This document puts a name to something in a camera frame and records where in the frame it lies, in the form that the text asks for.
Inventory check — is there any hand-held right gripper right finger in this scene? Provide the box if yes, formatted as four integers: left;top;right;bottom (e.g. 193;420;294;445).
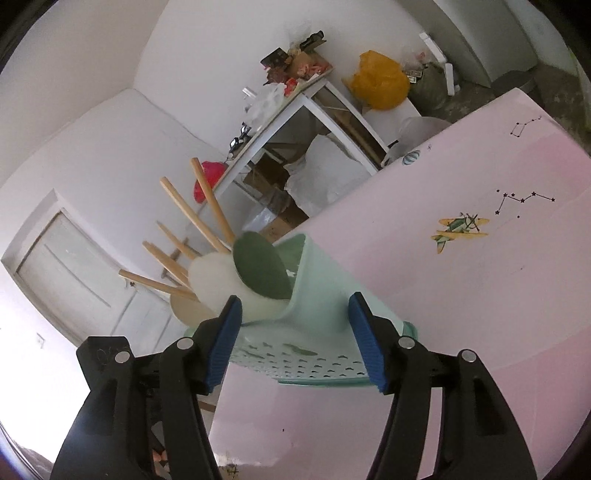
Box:
348;292;539;480

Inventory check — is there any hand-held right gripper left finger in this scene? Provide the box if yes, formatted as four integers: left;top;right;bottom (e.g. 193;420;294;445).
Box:
50;295;243;480

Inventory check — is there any beige spoon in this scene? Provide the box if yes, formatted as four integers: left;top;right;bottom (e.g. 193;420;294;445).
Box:
169;285;218;328

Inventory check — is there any white plastic spoon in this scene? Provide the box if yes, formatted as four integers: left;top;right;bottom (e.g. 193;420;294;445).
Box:
187;253;291;320

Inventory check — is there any mint green utensil basket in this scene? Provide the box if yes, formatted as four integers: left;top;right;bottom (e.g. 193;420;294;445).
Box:
184;233;419;387

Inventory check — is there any bundle of wooden chopsticks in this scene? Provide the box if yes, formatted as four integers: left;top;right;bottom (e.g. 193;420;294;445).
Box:
119;158;237;301

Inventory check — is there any cardboard box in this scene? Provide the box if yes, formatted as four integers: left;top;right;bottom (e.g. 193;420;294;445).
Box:
256;217;301;243

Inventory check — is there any white door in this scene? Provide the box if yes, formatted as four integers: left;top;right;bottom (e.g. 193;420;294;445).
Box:
2;189;185;352

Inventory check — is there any red bag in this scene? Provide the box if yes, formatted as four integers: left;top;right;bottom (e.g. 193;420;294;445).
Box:
194;161;227;204

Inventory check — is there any white sack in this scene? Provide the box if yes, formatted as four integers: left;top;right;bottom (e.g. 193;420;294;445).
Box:
284;135;372;217

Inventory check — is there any clear plastic bag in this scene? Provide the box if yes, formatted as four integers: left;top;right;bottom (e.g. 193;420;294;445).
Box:
397;115;451;153

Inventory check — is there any white table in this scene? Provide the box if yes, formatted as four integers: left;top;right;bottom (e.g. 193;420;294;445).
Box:
210;76;393;217

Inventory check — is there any white plastic bag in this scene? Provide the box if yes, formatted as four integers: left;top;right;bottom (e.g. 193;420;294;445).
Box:
249;83;284;127

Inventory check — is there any dark green bag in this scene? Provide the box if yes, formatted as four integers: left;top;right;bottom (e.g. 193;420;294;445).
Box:
409;62;451;109

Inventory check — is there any orange bag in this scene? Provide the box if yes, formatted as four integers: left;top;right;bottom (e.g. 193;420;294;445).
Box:
347;50;411;110

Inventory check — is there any white plastic part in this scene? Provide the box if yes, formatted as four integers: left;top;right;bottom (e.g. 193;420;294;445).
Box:
419;31;460;95

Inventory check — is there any pile of brown clutter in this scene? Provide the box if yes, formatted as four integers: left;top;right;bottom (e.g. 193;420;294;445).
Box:
261;30;334;95

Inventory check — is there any grey refrigerator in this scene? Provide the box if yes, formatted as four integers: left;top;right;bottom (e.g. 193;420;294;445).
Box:
431;0;543;88

